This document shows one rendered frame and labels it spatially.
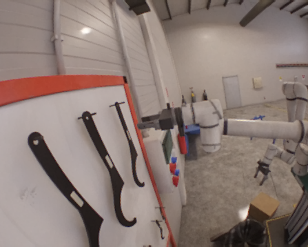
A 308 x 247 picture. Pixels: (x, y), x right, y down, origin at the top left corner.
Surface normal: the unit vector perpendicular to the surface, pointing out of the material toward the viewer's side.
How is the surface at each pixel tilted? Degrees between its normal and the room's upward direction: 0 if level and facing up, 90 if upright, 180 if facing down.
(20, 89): 90
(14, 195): 90
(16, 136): 90
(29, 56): 90
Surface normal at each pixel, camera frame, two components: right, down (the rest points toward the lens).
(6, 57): 0.95, -0.17
